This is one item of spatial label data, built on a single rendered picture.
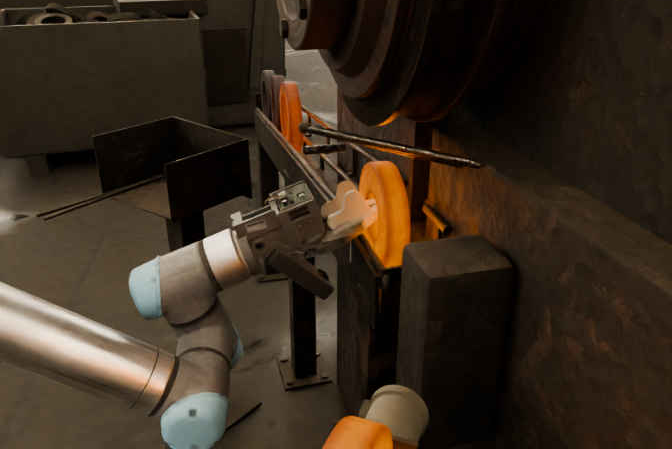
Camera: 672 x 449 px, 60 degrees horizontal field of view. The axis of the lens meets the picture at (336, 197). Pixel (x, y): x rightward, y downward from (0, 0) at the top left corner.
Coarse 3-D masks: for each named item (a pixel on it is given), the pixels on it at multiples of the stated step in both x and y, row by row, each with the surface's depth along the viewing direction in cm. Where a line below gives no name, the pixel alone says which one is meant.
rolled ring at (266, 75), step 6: (264, 72) 179; (270, 72) 179; (264, 78) 180; (270, 78) 177; (264, 84) 187; (270, 84) 176; (264, 90) 189; (270, 90) 175; (264, 96) 190; (270, 96) 175; (264, 102) 190; (270, 102) 176; (264, 108) 190; (270, 108) 176; (270, 114) 177; (270, 120) 179
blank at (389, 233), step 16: (368, 176) 83; (384, 176) 78; (400, 176) 79; (368, 192) 84; (384, 192) 77; (400, 192) 77; (384, 208) 77; (400, 208) 77; (384, 224) 78; (400, 224) 77; (384, 240) 78; (400, 240) 77; (384, 256) 79; (400, 256) 79
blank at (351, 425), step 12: (348, 420) 43; (360, 420) 44; (336, 432) 41; (348, 432) 41; (360, 432) 41; (372, 432) 42; (384, 432) 43; (324, 444) 40; (336, 444) 40; (348, 444) 40; (360, 444) 40; (372, 444) 40; (384, 444) 44
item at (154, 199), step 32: (128, 128) 128; (160, 128) 134; (192, 128) 133; (96, 160) 125; (128, 160) 130; (160, 160) 137; (192, 160) 112; (224, 160) 118; (128, 192) 128; (160, 192) 127; (192, 192) 114; (224, 192) 120; (192, 224) 126
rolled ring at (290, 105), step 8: (280, 88) 153; (288, 88) 144; (296, 88) 144; (280, 96) 154; (288, 96) 142; (296, 96) 143; (280, 104) 156; (288, 104) 142; (296, 104) 142; (280, 112) 157; (288, 112) 142; (296, 112) 142; (288, 120) 143; (296, 120) 142; (288, 128) 144; (296, 128) 142; (288, 136) 146; (296, 136) 144; (296, 144) 146
